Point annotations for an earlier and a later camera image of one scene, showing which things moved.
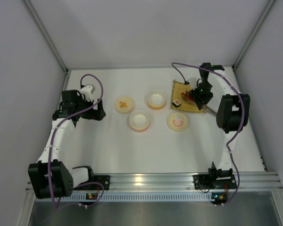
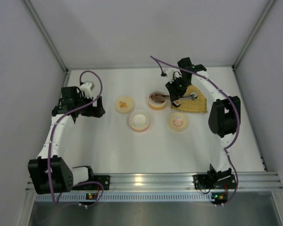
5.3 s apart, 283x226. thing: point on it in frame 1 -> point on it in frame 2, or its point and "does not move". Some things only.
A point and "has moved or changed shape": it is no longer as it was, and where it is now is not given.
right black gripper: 201,97 -> 173,89
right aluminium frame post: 253,34 does not move
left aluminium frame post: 47,33 does not move
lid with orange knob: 124,105 does not move
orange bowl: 156,100 does not move
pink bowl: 139,120 does not move
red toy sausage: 187,97 -> 158,99
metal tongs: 188,94 has moved or changed shape
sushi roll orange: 176,103 does not move
